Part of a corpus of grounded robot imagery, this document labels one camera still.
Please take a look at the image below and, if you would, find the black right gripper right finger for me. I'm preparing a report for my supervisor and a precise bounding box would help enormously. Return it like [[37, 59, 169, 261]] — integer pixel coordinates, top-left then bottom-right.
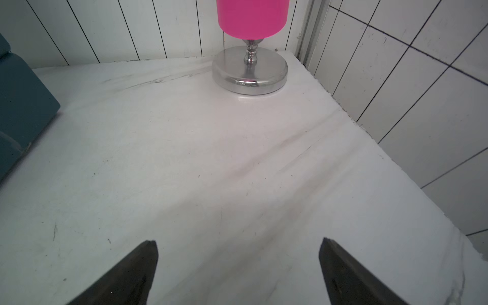
[[318, 238, 406, 304]]

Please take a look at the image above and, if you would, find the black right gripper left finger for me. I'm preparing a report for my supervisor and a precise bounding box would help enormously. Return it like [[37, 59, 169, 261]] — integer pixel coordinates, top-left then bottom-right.
[[69, 240, 158, 304]]

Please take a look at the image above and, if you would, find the teal drawer cabinet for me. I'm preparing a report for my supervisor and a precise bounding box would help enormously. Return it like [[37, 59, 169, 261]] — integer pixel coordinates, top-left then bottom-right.
[[0, 37, 60, 178]]

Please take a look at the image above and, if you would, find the chrome stand with pink cups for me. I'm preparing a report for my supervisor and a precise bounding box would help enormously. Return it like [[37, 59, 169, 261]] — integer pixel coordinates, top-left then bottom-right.
[[212, 0, 289, 95]]

